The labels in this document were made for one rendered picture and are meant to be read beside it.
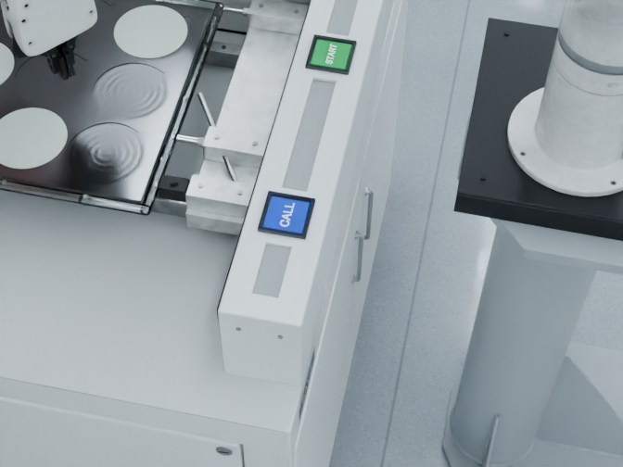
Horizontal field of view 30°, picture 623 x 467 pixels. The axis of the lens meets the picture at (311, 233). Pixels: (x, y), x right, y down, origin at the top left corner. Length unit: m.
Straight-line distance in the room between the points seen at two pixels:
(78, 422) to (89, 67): 0.47
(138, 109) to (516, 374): 0.78
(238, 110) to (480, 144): 0.32
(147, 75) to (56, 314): 0.35
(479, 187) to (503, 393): 0.58
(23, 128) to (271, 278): 0.42
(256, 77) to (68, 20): 0.30
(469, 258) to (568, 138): 1.03
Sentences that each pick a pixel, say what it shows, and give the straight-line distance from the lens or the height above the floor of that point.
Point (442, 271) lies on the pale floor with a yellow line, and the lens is 2.46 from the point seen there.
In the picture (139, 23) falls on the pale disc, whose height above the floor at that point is 0.90.
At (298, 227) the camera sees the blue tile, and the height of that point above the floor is 0.96.
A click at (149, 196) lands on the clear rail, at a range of 1.44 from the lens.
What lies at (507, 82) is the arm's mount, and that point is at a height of 0.86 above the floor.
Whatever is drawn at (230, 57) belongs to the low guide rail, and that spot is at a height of 0.84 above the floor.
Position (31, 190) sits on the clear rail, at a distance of 1.47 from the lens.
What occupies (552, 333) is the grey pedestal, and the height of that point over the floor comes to 0.49.
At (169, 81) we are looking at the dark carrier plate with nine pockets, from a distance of 1.56.
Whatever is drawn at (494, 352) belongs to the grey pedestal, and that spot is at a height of 0.40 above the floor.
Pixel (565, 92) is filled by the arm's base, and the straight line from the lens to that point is 1.45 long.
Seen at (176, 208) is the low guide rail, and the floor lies 0.84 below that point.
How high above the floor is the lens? 2.04
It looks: 55 degrees down
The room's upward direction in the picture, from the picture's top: 1 degrees clockwise
